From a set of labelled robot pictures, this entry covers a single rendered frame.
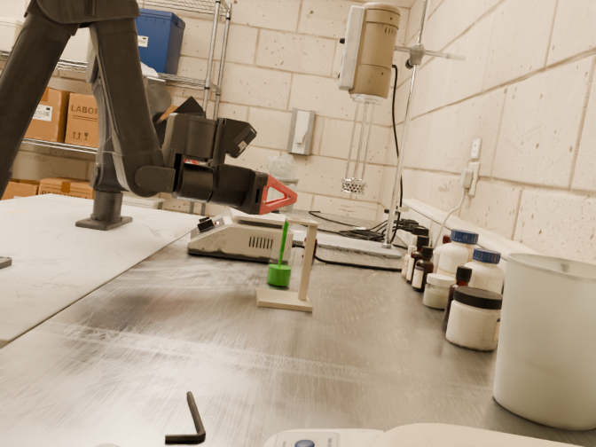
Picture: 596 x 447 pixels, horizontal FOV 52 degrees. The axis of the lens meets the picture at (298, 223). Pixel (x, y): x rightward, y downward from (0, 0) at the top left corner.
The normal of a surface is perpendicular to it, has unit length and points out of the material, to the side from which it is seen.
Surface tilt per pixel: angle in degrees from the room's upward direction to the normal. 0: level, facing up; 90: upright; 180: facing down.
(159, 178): 90
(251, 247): 90
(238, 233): 90
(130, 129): 80
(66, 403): 0
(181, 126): 90
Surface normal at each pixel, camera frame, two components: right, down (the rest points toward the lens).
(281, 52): -0.03, 0.11
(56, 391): 0.14, -0.98
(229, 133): 0.46, 0.18
